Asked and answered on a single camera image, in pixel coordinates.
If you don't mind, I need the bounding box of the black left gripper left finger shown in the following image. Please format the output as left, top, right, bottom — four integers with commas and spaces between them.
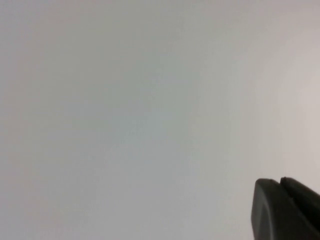
251, 178, 313, 240

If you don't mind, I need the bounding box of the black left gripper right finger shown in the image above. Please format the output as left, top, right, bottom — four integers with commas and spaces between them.
279, 176, 320, 240

